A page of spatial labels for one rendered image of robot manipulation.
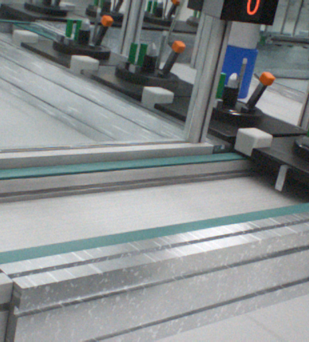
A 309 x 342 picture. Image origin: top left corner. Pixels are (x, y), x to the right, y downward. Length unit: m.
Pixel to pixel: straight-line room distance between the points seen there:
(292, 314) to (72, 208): 0.31
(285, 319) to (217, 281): 0.13
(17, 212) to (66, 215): 0.06
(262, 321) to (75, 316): 0.28
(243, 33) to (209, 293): 1.39
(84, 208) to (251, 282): 0.24
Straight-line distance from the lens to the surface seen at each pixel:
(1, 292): 0.64
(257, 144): 1.20
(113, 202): 0.98
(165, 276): 0.75
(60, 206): 0.93
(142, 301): 0.74
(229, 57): 2.12
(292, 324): 0.90
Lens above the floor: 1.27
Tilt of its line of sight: 18 degrees down
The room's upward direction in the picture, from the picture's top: 12 degrees clockwise
